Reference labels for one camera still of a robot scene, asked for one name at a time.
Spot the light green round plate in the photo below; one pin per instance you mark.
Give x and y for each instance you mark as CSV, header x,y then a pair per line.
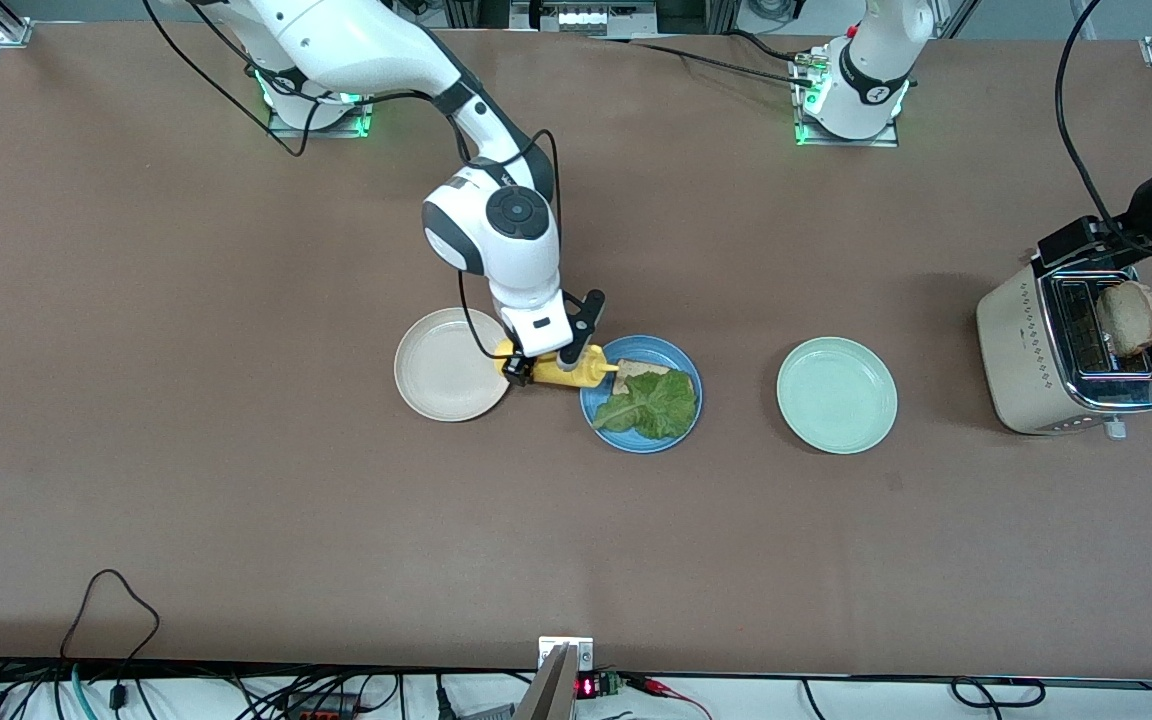
x,y
836,395

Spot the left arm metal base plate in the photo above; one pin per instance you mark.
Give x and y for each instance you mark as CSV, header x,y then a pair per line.
x,y
881,142

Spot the beige round plate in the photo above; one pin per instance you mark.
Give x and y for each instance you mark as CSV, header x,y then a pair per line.
x,y
446,365

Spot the yellow mustard squeeze bottle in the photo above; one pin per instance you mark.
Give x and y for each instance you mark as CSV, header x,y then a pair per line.
x,y
561,375

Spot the small black adapter plug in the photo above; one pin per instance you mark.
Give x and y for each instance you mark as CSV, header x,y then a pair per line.
x,y
118,695

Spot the beige chrome toaster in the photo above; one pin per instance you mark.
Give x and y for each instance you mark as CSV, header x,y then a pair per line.
x,y
1021,350

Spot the red digit display board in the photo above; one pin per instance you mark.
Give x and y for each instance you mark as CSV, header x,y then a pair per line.
x,y
591,686

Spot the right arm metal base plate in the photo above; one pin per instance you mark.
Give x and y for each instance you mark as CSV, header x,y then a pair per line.
x,y
281,128

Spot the grey aluminium camera post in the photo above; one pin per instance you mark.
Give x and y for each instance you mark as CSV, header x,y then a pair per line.
x,y
546,695

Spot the white metal bracket plate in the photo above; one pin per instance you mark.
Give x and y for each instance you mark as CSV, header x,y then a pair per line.
x,y
581,650

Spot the green lettuce leaf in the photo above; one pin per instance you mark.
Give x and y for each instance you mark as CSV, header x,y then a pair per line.
x,y
656,405

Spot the blue round plate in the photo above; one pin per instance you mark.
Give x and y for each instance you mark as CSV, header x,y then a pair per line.
x,y
641,446

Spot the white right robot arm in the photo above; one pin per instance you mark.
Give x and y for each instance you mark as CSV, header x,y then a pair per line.
x,y
366,45

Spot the brown bread slice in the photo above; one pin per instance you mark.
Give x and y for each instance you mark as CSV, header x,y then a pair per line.
x,y
636,372
1131,320

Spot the grey lit control box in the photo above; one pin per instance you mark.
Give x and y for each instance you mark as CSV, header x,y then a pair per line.
x,y
581,18

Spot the orange connector block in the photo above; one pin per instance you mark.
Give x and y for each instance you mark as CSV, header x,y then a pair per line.
x,y
326,713

